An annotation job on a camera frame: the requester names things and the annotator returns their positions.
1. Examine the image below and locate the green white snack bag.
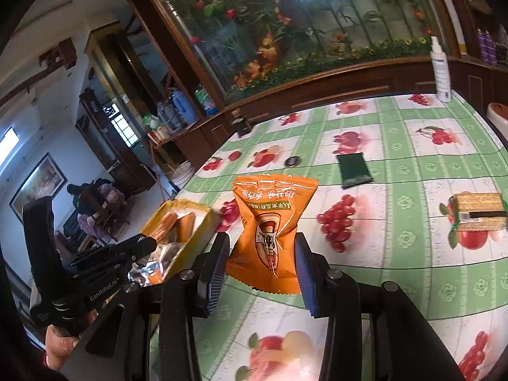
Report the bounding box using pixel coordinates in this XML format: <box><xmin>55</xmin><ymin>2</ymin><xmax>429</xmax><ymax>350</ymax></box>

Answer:
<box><xmin>142</xmin><ymin>114</ymin><xmax>161</xmax><ymax>131</ymax></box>

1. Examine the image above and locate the grey water jug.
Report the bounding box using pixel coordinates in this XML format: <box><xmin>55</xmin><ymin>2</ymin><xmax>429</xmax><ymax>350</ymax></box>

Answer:
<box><xmin>157</xmin><ymin>102</ymin><xmax>182</xmax><ymax>132</ymax></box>

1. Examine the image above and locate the dark green snack packet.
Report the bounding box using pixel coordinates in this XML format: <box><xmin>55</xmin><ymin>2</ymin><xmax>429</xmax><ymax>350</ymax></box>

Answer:
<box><xmin>337</xmin><ymin>152</ymin><xmax>373</xmax><ymax>189</ymax></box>

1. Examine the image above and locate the green label plastic bottle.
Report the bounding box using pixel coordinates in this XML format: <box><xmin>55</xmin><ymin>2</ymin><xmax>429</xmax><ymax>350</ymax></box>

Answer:
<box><xmin>195</xmin><ymin>84</ymin><xmax>219</xmax><ymax>116</ymax></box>

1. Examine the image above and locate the framed wall painting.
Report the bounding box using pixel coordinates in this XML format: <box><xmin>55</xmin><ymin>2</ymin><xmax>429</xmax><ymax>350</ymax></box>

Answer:
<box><xmin>10</xmin><ymin>152</ymin><xmax>67</xmax><ymax>222</ymax></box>

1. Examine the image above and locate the orange soda cracker packet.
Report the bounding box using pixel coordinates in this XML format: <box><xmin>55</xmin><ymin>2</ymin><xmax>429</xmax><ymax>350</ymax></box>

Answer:
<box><xmin>150</xmin><ymin>211</ymin><xmax>196</xmax><ymax>245</ymax></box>

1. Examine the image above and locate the orange snack bag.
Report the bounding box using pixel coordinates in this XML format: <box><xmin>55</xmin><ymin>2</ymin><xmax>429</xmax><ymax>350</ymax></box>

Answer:
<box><xmin>226</xmin><ymin>174</ymin><xmax>318</xmax><ymax>295</ymax></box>

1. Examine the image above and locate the small dark jar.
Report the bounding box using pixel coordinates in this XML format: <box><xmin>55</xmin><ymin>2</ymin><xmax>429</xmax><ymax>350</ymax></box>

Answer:
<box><xmin>231</xmin><ymin>108</ymin><xmax>252</xmax><ymax>138</ymax></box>

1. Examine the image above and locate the blue thermos jug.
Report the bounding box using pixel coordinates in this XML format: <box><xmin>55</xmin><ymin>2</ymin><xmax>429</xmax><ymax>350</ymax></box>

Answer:
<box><xmin>171</xmin><ymin>90</ymin><xmax>198</xmax><ymax>125</ymax></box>

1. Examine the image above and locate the person's left hand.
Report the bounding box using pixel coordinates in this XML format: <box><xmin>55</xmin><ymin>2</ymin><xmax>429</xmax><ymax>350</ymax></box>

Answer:
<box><xmin>44</xmin><ymin>324</ymin><xmax>81</xmax><ymax>371</ymax></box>

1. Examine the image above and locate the seated person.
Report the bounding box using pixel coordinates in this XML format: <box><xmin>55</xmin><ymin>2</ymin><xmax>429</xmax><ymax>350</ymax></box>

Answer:
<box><xmin>66</xmin><ymin>178</ymin><xmax>127</xmax><ymax>240</ymax></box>

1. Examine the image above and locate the fruit pattern tablecloth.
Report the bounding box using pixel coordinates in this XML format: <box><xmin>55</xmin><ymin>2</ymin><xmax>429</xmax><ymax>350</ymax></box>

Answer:
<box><xmin>180</xmin><ymin>94</ymin><xmax>507</xmax><ymax>380</ymax></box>

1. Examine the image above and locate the wooden chair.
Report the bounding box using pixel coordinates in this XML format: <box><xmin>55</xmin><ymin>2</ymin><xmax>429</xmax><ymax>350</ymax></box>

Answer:
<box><xmin>77</xmin><ymin>183</ymin><xmax>129</xmax><ymax>243</ymax></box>

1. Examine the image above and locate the yellow snack tray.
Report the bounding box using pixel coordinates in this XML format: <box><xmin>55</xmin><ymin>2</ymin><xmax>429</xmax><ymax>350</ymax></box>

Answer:
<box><xmin>127</xmin><ymin>200</ymin><xmax>220</xmax><ymax>286</ymax></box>

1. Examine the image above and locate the ceiling fluorescent light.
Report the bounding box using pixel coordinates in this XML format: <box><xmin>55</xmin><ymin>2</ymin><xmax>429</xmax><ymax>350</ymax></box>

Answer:
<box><xmin>0</xmin><ymin>127</ymin><xmax>19</xmax><ymax>164</ymax></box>

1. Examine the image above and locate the green soda cracker packet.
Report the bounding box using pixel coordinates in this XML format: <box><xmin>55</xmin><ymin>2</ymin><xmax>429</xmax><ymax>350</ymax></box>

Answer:
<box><xmin>450</xmin><ymin>193</ymin><xmax>507</xmax><ymax>231</ymax></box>

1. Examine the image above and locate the round dark foil chocolate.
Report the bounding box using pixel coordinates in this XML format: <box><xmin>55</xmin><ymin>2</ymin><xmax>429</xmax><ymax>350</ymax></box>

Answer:
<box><xmin>284</xmin><ymin>156</ymin><xmax>301</xmax><ymax>168</ymax></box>

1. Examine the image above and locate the white plastic bucket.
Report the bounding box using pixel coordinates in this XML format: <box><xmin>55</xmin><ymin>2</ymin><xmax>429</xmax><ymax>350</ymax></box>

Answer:
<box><xmin>170</xmin><ymin>161</ymin><xmax>196</xmax><ymax>189</ymax></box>

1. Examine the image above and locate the white spray bottle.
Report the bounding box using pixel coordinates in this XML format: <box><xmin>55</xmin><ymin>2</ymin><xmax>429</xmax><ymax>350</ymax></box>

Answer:
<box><xmin>431</xmin><ymin>35</ymin><xmax>452</xmax><ymax>103</ymax></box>

